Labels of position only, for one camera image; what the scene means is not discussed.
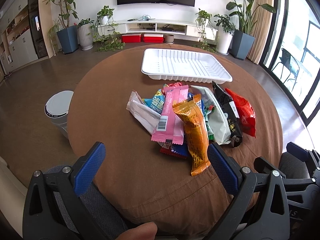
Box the white tv console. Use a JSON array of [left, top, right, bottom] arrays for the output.
[[114, 19, 216, 43]]

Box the white plastic tray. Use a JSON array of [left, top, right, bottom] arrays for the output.
[[141, 48, 233, 85]]

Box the trailing plant right console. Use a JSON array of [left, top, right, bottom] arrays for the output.
[[195, 8, 216, 53]]

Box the red storage box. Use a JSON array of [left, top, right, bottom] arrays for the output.
[[143, 33, 164, 43], [121, 34, 142, 43]]

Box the pale green snack bag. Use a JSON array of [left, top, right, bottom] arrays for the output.
[[191, 85, 231, 145]]

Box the orange snack bar wrapper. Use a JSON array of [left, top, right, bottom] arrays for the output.
[[172, 94, 210, 177]]

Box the large plant blue pot right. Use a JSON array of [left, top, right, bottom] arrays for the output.
[[226, 0, 277, 60]]

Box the white shelf cabinet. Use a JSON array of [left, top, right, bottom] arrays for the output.
[[1, 0, 39, 75]]

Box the trailing plant on console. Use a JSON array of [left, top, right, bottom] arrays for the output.
[[92, 5, 125, 52]]

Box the right red storage box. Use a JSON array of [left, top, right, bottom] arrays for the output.
[[143, 33, 164, 43]]

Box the white round bin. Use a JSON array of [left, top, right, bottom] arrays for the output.
[[44, 90, 74, 138]]

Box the person's left hand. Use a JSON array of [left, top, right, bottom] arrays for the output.
[[116, 222, 157, 240]]

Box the white long snack pack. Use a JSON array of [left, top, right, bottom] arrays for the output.
[[126, 90, 161, 134]]

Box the red chip bag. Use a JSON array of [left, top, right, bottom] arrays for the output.
[[225, 88, 256, 137]]

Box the balcony chair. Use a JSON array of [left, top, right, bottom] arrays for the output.
[[271, 48, 300, 90]]

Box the plant in white pot right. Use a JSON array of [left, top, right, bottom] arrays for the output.
[[214, 14, 235, 55]]

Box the small beige pot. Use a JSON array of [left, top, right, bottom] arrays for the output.
[[164, 34, 175, 44]]

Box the tall plant blue pot left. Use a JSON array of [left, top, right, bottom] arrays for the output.
[[46, 0, 78, 54]]

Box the black snack bag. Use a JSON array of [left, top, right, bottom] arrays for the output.
[[213, 82, 242, 148]]

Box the left red storage box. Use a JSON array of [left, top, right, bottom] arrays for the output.
[[121, 34, 142, 43]]

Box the beige curtain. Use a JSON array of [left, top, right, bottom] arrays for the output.
[[247, 0, 274, 64]]

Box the green seaweed snack pack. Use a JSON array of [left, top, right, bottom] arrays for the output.
[[201, 103, 216, 140]]

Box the plant in white ribbed pot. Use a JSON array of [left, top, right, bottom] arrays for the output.
[[77, 18, 93, 51]]

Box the panda cartoon snack bag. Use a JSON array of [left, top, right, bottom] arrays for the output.
[[142, 82, 183, 114]]

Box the pink snack bar wrapper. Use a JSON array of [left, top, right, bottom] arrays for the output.
[[151, 85, 189, 145]]

